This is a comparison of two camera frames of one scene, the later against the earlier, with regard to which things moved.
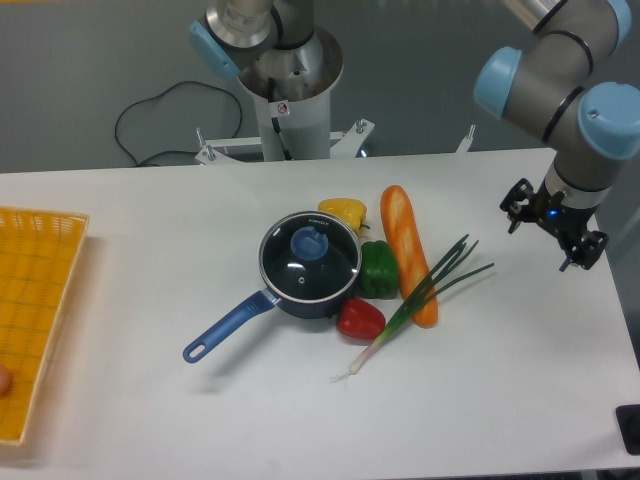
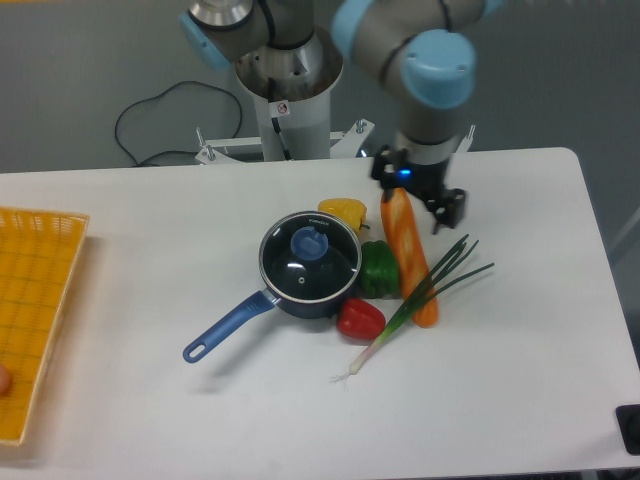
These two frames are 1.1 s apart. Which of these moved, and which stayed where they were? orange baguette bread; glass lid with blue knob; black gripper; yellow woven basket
Moved: black gripper
Stayed: orange baguette bread; glass lid with blue knob; yellow woven basket
